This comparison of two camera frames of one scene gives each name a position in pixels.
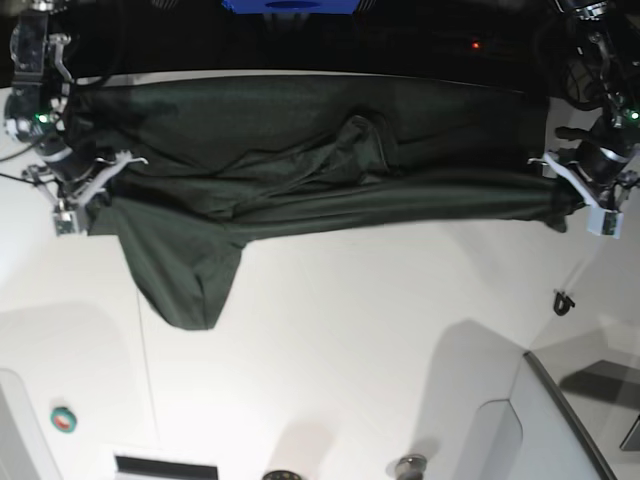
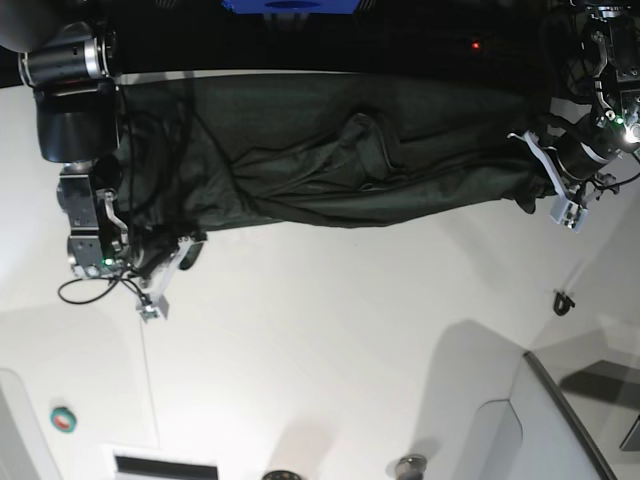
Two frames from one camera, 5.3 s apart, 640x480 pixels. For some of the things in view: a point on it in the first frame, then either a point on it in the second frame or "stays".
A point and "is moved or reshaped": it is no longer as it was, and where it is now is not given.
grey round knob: (411, 467) stays
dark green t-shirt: (203, 163) is moved or reshaped
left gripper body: (75, 181) -> (159, 258)
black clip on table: (562, 303) stays
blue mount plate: (328, 7) stays
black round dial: (281, 475) stays
